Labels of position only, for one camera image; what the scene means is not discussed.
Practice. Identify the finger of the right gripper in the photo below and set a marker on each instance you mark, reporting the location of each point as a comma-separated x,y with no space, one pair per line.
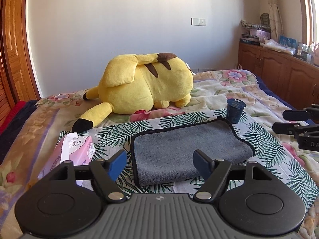
295,129
309,113

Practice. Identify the white wall socket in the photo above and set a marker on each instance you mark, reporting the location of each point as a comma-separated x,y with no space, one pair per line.
198,22

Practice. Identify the purple and grey towel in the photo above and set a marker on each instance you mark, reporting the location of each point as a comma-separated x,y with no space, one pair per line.
165,155

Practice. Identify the yellow Pikachu plush toy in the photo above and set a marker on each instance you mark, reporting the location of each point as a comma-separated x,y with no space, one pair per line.
132,83

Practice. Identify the clutter on cabinet top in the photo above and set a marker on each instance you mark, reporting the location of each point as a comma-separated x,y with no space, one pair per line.
260,35

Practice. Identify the dark blue cup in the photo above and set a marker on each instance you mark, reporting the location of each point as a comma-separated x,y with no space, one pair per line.
234,110

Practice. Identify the wooden low cabinet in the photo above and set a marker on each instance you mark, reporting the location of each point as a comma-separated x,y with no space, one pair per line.
293,80

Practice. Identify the floral curtain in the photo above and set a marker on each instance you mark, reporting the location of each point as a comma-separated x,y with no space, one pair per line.
272,8

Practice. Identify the red blanket at bedside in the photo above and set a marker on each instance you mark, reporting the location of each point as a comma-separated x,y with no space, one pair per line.
11,114

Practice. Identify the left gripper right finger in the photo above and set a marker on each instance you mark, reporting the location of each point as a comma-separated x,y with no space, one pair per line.
215,175

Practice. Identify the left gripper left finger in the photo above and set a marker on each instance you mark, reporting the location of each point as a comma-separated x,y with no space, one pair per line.
104,176

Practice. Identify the wooden louvered wardrobe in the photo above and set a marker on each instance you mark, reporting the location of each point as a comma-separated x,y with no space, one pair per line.
17,76

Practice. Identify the pink tissue box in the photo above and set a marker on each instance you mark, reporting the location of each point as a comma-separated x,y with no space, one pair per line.
74,147

